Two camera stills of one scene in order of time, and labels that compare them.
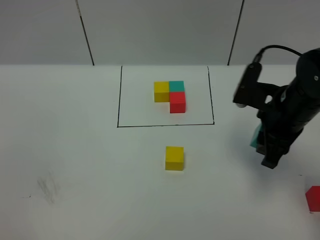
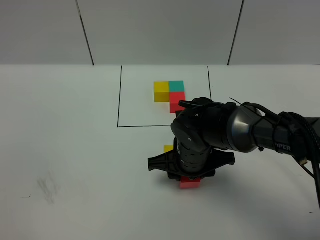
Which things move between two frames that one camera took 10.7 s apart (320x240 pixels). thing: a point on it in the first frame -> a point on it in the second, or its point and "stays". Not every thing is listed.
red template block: [177, 102] stays
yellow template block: [161, 91] stays
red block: [313, 198] -> [186, 183]
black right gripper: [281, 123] -> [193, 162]
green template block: [176, 86] stays
